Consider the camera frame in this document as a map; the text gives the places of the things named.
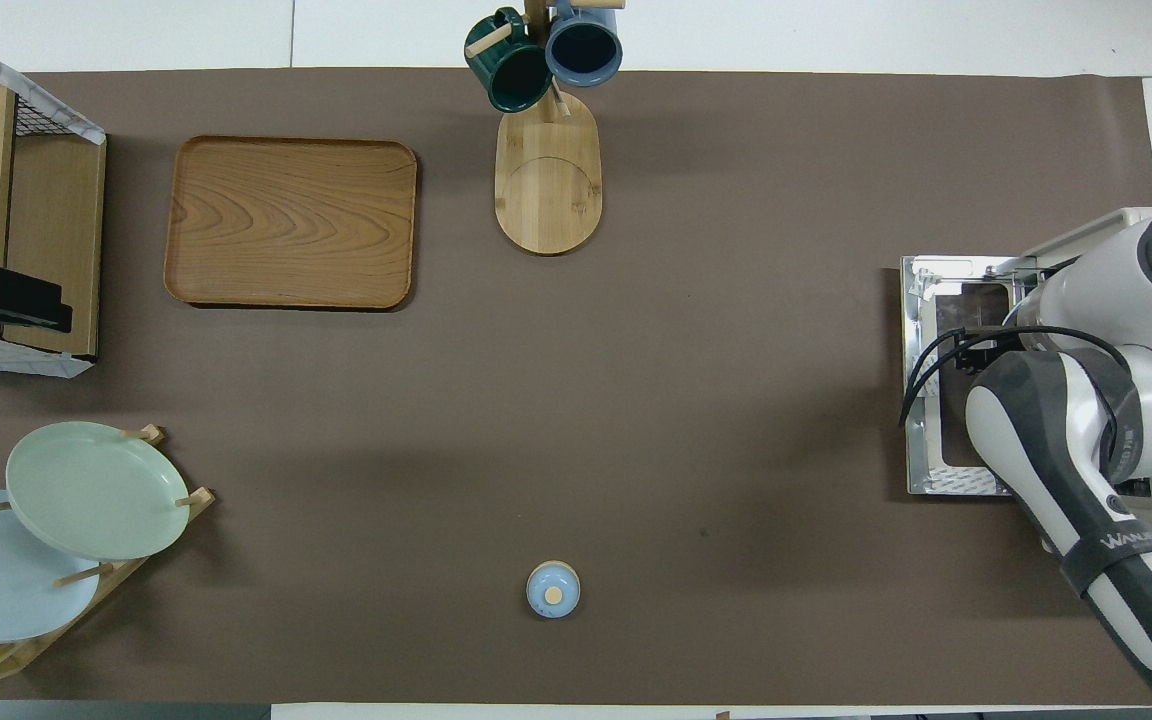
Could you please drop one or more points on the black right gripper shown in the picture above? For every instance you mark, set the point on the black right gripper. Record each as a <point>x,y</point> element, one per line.
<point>981,350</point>

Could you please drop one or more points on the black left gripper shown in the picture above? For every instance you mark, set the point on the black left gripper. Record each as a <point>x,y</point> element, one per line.
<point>6,298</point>

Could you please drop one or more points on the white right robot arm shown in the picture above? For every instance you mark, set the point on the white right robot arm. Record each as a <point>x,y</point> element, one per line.
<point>1046,440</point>

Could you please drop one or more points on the pale green plate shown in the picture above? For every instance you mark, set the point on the pale green plate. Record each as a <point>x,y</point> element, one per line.
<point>96,490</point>

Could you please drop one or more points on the wooden serving tray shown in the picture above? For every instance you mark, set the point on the wooden serving tray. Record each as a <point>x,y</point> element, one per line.
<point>291,222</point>

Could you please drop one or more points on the wooden plate rack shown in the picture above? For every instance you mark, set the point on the wooden plate rack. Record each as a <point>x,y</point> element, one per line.
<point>121,575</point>

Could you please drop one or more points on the brown table mat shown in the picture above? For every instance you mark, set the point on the brown table mat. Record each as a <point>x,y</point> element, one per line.
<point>636,400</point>

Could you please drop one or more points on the wooden mug tree stand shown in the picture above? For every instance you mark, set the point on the wooden mug tree stand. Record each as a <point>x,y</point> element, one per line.
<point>548,190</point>

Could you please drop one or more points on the small blue lidded jar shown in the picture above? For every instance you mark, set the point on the small blue lidded jar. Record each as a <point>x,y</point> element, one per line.
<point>553,590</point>

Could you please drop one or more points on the blue mug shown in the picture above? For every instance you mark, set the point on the blue mug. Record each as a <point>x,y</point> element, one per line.
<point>584,50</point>

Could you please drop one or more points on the dark green mug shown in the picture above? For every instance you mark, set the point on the dark green mug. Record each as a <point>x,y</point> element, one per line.
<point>511,75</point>

